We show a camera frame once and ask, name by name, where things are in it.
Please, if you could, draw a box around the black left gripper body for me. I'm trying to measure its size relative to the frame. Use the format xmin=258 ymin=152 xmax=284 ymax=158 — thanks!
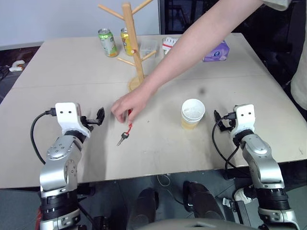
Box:
xmin=80 ymin=115 xmax=102 ymax=132

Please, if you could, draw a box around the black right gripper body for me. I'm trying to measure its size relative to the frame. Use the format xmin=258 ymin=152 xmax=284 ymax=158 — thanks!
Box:
xmin=219 ymin=113 xmax=236 ymax=133

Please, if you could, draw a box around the key with red strap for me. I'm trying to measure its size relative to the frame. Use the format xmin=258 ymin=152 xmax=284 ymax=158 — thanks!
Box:
xmin=116 ymin=108 xmax=133 ymax=147

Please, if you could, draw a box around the person's bare hand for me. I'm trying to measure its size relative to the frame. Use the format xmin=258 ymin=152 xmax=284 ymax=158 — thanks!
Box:
xmin=110 ymin=80 xmax=154 ymax=124

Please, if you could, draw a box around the white paper cup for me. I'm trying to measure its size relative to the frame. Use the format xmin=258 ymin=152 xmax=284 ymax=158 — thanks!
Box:
xmin=180 ymin=98 xmax=206 ymax=130

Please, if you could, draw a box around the purple tissue pack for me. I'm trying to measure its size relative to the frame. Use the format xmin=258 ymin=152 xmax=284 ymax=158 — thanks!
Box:
xmin=202 ymin=39 xmax=231 ymax=63

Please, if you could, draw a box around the green drink can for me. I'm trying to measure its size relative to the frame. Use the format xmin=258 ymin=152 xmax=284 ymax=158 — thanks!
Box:
xmin=97 ymin=28 xmax=119 ymax=58

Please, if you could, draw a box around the white shoe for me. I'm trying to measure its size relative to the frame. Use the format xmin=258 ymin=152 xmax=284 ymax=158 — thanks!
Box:
xmin=233 ymin=186 xmax=258 ymax=202

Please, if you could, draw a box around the wooden peg tree stand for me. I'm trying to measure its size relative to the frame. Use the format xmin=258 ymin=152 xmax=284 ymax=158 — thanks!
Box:
xmin=97 ymin=0 xmax=160 ymax=93

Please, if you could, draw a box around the yellow drink can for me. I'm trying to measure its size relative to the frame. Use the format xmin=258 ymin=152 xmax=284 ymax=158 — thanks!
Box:
xmin=120 ymin=27 xmax=136 ymax=57

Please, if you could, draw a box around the dark rounded shape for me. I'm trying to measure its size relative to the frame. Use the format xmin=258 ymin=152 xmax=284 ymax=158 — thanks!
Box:
xmin=135 ymin=187 xmax=160 ymax=227
xmin=182 ymin=180 xmax=226 ymax=221

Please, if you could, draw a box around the clear plastic box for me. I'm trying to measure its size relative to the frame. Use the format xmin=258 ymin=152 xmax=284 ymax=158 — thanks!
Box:
xmin=138 ymin=39 xmax=159 ymax=58

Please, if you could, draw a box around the white and red carton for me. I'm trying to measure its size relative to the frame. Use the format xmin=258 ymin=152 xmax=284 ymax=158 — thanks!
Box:
xmin=161 ymin=36 xmax=180 ymax=57

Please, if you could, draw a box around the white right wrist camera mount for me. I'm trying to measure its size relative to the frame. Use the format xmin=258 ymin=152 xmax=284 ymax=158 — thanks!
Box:
xmin=230 ymin=103 xmax=255 ymax=136

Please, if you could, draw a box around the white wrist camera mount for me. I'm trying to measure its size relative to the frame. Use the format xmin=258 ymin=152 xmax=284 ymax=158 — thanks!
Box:
xmin=230 ymin=103 xmax=255 ymax=136
xmin=55 ymin=102 xmax=93 ymax=139

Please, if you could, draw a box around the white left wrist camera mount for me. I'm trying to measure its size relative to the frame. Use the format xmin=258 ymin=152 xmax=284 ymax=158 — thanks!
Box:
xmin=55 ymin=102 xmax=93 ymax=139

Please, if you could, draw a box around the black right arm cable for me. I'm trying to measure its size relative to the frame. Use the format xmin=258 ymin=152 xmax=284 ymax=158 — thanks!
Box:
xmin=212 ymin=113 xmax=241 ymax=171

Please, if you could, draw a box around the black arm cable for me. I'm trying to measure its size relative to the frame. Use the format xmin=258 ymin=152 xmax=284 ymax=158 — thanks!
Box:
xmin=212 ymin=113 xmax=241 ymax=171
xmin=30 ymin=108 xmax=57 ymax=165

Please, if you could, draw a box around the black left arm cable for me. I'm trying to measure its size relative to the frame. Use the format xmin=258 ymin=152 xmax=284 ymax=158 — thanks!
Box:
xmin=30 ymin=108 xmax=57 ymax=165

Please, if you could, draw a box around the thin white cable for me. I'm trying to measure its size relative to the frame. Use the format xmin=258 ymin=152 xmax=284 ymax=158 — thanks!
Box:
xmin=156 ymin=174 xmax=171 ymax=187

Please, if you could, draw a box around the black metal bracket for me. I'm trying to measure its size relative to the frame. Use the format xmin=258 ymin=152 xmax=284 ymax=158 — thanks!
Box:
xmin=222 ymin=197 xmax=253 ymax=226

